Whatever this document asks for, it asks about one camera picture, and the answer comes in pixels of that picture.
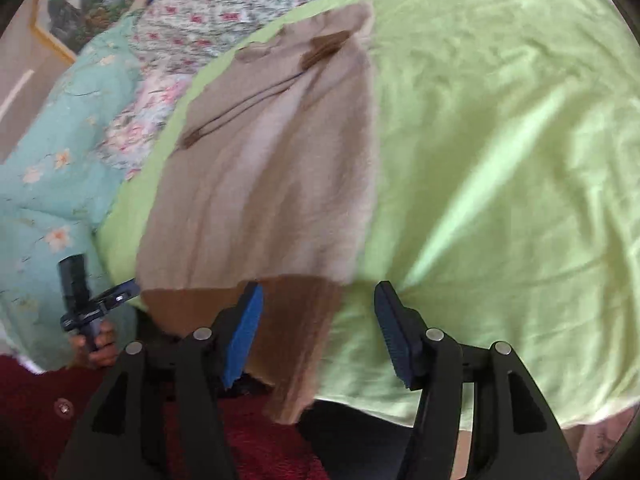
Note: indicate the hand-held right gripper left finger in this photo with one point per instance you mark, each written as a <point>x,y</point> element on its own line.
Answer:
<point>245,332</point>

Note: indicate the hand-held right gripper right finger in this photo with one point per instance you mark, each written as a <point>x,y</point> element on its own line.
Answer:
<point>396,332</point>

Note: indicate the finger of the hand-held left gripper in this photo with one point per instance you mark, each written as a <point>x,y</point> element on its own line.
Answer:
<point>122,294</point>

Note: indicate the beige knit sweater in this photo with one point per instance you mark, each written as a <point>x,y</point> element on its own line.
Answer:
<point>260,185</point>

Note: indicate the person's left hand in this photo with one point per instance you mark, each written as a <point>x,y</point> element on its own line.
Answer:
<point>100,350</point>

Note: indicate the teal floral pillow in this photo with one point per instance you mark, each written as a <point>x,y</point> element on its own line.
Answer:
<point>50,185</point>

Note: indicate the person's dark pants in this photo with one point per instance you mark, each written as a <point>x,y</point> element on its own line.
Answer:
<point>360,440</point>

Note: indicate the person's red knit top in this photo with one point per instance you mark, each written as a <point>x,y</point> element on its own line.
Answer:
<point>35,425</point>

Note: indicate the pastel floral ruffled pillow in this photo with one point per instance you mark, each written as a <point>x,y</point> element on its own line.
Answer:
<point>145,120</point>

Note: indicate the light green bed sheet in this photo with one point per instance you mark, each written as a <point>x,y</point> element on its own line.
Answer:
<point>500,160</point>

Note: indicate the framed landscape picture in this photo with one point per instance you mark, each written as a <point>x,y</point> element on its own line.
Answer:
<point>80,5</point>

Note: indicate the white red floral bedsheet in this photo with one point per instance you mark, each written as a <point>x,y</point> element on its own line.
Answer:
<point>210,15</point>

